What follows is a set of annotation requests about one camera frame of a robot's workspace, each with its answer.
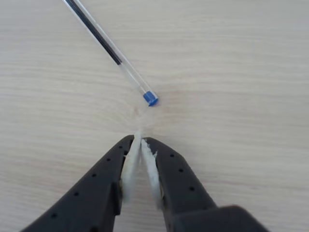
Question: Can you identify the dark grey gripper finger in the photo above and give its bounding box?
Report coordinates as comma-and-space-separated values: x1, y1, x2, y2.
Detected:
20, 129, 144, 232
141, 136, 217, 232

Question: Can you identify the blue capped clear ballpoint pen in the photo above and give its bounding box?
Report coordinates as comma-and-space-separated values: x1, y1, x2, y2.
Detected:
62, 0, 159, 107

